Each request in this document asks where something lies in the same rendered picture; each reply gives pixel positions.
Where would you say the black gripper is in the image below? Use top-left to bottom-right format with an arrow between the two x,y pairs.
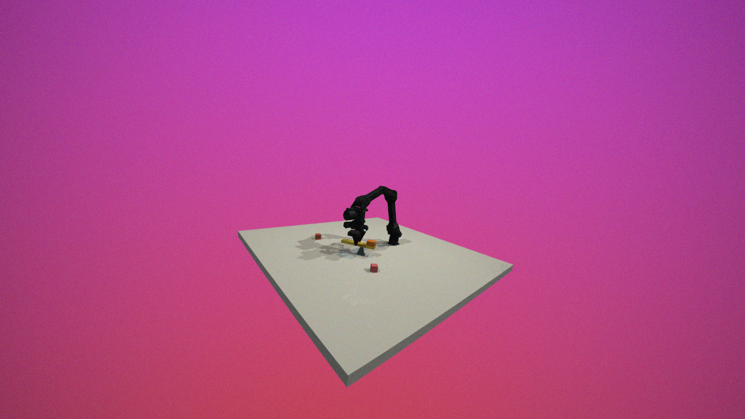
347,219 -> 368,246

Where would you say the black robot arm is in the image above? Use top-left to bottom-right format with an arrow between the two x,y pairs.
343,186 -> 402,246

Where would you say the yellow bar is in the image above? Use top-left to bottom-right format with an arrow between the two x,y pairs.
341,239 -> 377,250

